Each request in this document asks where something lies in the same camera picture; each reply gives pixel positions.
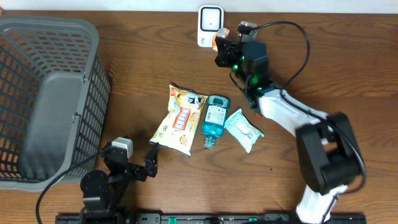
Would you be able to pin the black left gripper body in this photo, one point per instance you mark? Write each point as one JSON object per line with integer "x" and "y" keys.
{"x": 135, "y": 172}

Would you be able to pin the yellow snack bag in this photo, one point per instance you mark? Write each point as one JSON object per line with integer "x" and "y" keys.
{"x": 177, "y": 130}

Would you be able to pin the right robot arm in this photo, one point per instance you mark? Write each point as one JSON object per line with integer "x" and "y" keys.
{"x": 328, "y": 152}

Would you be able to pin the light green wet wipes pack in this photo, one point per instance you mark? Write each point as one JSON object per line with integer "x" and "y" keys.
{"x": 239, "y": 127}

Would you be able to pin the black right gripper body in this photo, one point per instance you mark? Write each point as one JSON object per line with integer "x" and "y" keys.
{"x": 229, "y": 56}

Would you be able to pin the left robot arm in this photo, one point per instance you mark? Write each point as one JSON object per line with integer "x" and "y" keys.
{"x": 102, "y": 192}

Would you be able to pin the grey plastic shopping basket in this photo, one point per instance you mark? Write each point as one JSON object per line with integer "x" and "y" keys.
{"x": 54, "y": 97}

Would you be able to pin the blue mouthwash bottle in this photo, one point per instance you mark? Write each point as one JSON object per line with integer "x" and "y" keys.
{"x": 215, "y": 118}

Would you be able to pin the orange snack bar wrapper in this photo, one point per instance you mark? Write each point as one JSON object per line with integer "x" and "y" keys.
{"x": 221, "y": 34}

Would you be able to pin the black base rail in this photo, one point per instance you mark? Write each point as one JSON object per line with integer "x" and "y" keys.
{"x": 156, "y": 218}

